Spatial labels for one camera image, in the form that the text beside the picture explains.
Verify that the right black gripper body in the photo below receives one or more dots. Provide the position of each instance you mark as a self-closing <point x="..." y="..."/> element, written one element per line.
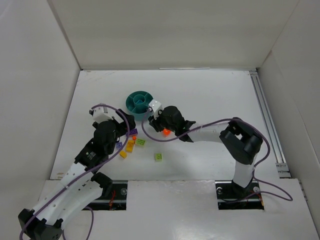
<point x="158" y="122"/>

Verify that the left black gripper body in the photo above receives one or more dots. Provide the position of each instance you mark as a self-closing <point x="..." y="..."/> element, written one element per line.
<point x="124" y="120"/>

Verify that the orange round lego piece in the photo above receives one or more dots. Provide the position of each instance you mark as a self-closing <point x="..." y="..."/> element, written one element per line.
<point x="166" y="132"/>

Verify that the small purple lego brick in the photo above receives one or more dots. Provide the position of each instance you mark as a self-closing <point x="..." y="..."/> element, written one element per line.
<point x="119" y="145"/>

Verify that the long teal lego brick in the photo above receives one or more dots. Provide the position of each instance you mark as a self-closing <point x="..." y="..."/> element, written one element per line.
<point x="139" y="102"/>

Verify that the long yellow lego brick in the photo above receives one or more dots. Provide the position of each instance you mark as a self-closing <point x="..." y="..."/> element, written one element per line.
<point x="130" y="146"/>

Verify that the small yellow lego brick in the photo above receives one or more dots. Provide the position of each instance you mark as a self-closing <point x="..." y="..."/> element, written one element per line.
<point x="123" y="154"/>

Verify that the long purple lego brick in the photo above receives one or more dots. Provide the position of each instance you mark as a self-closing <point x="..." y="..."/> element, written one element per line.
<point x="133" y="132"/>

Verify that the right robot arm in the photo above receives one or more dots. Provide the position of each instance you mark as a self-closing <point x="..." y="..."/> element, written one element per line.
<point x="241" y="140"/>

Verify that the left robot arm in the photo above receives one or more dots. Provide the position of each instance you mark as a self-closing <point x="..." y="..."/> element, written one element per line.
<point x="82" y="183"/>

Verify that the teal round divided container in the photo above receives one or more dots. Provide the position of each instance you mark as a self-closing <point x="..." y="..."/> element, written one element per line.
<point x="138" y="111"/>

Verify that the green lego brick left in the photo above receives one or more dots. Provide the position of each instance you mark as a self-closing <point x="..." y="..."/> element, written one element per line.
<point x="140" y="142"/>

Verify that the green lego brick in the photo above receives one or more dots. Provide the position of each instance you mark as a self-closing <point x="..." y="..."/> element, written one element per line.
<point x="158" y="157"/>
<point x="140" y="142"/>

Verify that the green lego brick right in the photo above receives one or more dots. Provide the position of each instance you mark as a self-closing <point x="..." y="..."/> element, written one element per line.
<point x="158" y="157"/>

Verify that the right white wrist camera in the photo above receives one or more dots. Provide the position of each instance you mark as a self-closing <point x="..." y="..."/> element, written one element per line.
<point x="156" y="108"/>

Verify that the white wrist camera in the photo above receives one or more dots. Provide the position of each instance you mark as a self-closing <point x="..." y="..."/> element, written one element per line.
<point x="156" y="108"/>
<point x="100" y="114"/>

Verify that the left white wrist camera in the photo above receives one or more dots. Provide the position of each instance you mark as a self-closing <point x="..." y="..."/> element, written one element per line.
<point x="100" y="114"/>

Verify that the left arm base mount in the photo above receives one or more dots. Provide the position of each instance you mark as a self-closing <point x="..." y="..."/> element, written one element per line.
<point x="113" y="199"/>

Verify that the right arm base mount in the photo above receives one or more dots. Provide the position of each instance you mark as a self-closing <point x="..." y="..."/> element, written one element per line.
<point x="232" y="197"/>

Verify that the aluminium rail right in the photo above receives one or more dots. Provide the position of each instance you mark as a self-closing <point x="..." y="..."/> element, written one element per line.
<point x="275" y="145"/>

